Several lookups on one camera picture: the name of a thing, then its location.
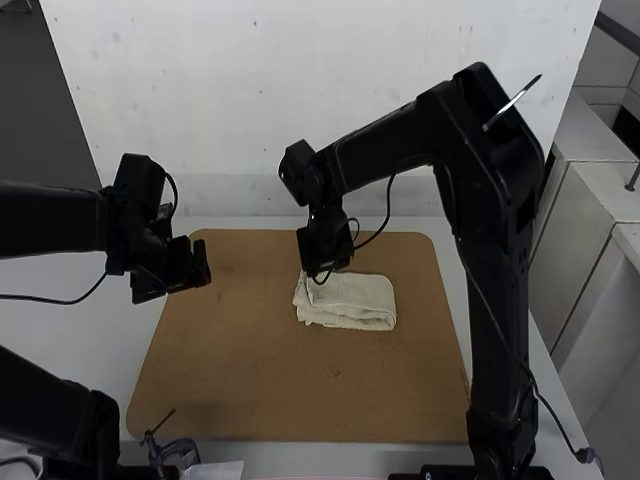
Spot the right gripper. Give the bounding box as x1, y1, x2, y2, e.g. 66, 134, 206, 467
295, 222, 355, 272

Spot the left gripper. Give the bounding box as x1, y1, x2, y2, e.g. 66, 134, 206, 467
130, 233, 212, 305

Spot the pale towel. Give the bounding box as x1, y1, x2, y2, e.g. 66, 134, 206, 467
291, 269, 401, 333

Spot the cork mat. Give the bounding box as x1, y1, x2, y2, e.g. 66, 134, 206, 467
125, 228, 474, 447

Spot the black clamp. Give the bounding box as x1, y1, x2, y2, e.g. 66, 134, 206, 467
139, 407, 202, 476

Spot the white back panel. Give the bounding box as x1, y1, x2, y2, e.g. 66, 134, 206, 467
37, 0, 604, 217

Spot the grey cabinet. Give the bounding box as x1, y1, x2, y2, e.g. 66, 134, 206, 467
528, 89, 640, 454

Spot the black cable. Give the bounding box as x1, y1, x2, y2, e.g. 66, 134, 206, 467
160, 169, 181, 222
519, 359, 592, 464
0, 267, 109, 307
346, 172, 396, 252

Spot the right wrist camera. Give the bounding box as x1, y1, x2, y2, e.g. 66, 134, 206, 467
277, 140, 322, 207

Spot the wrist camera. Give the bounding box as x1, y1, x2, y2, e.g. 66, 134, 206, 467
277, 140, 322, 207
112, 153, 170, 221

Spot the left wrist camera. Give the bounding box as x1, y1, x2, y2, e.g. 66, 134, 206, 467
112, 153, 170, 221

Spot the grey cable tie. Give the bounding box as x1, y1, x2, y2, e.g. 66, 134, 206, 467
481, 73, 544, 133

